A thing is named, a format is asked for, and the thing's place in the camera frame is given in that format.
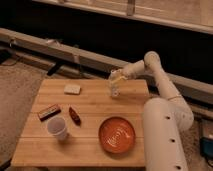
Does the orange ceramic plate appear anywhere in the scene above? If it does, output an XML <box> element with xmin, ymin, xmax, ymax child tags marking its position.
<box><xmin>98</xmin><ymin>117</ymin><xmax>136</xmax><ymax>154</ymax></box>

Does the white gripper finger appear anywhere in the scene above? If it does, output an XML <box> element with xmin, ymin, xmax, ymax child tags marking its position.
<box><xmin>110</xmin><ymin>83</ymin><xmax>116</xmax><ymax>97</ymax></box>
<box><xmin>114</xmin><ymin>83</ymin><xmax>120</xmax><ymax>97</ymax></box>

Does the brown rectangular bar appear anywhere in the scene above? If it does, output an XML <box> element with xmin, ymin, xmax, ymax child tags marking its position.
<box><xmin>37</xmin><ymin>104</ymin><xmax>61</xmax><ymax>121</ymax></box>

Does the grey metal rail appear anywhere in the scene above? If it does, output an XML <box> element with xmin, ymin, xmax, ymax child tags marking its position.
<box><xmin>0</xmin><ymin>27</ymin><xmax>213</xmax><ymax>105</ymax></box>

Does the black cable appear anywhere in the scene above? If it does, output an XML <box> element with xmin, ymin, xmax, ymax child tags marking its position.
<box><xmin>0</xmin><ymin>39</ymin><xmax>21</xmax><ymax>67</ymax></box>

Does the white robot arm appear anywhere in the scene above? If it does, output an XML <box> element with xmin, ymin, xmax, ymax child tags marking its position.
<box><xmin>109</xmin><ymin>51</ymin><xmax>194</xmax><ymax>171</ymax></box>

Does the blue box on floor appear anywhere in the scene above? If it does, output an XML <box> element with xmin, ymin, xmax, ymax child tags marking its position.
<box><xmin>200</xmin><ymin>137</ymin><xmax>213</xmax><ymax>160</ymax></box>

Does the wooden table board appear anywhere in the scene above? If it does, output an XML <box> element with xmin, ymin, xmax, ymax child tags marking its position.
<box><xmin>12</xmin><ymin>79</ymin><xmax>150</xmax><ymax>167</ymax></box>

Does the clear plastic cup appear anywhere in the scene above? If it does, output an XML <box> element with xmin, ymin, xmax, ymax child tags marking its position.
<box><xmin>47</xmin><ymin>117</ymin><xmax>68</xmax><ymax>141</ymax></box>

